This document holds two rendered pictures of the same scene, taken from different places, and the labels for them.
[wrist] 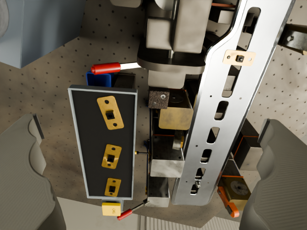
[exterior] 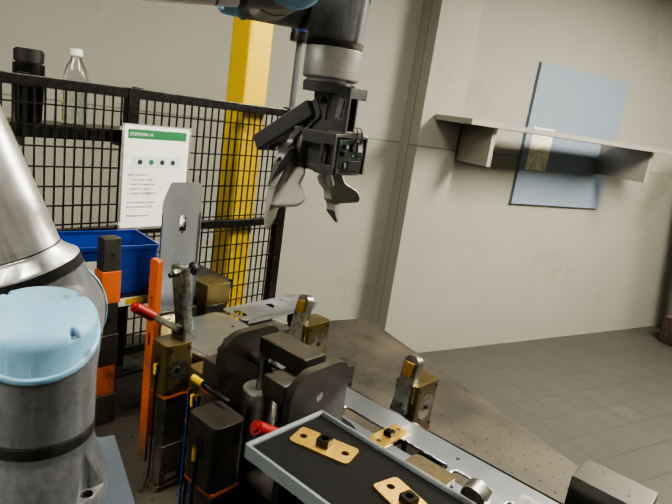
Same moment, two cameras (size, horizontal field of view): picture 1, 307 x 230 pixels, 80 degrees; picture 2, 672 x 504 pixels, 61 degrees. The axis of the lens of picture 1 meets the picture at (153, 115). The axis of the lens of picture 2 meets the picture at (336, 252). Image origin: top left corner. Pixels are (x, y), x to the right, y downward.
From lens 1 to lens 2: 84 cm
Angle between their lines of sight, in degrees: 95
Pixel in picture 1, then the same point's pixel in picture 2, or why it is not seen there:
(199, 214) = not seen: outside the picture
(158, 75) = not seen: hidden behind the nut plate
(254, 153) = (593, 477)
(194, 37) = (309, 350)
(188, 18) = (291, 346)
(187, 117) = (426, 464)
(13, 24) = (114, 485)
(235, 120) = (501, 480)
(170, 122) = not seen: hidden behind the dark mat
